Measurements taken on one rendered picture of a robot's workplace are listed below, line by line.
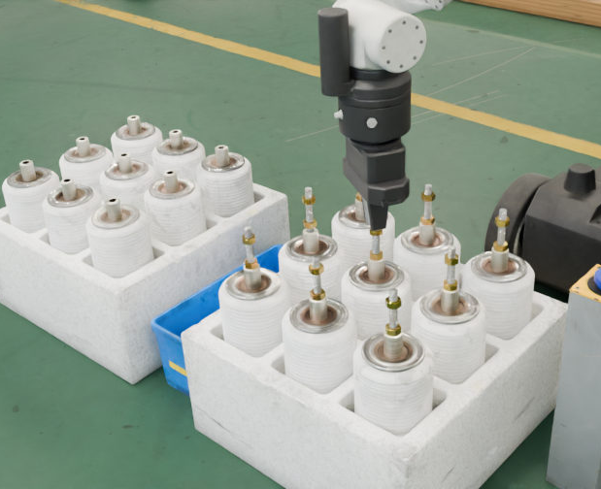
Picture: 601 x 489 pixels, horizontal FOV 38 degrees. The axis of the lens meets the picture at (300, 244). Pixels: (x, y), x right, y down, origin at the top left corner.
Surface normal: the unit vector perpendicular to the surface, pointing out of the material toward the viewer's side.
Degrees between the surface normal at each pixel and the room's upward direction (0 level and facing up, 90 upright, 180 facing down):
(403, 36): 90
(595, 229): 46
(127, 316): 90
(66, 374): 0
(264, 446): 90
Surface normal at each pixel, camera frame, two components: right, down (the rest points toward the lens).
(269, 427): -0.67, 0.41
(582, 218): -0.54, -0.32
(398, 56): 0.45, 0.43
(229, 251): 0.75, 0.30
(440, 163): -0.05, -0.86
